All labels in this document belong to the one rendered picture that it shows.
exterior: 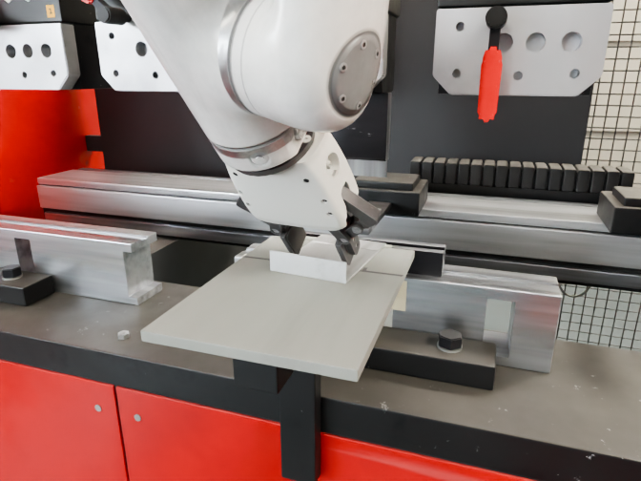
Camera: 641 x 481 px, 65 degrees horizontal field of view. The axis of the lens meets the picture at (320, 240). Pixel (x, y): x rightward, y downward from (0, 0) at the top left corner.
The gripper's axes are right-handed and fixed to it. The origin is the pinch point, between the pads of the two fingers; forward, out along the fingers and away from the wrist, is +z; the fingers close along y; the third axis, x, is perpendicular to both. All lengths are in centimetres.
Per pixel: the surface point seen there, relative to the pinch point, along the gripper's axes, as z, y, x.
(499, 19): -14.0, -15.3, -15.9
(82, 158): 35, 91, -34
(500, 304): 221, -6, -103
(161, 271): 30, 44, -5
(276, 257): -1.1, 3.5, 3.4
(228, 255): 50, 47, -21
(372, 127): -2.4, -2.2, -14.1
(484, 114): -7.8, -14.8, -11.1
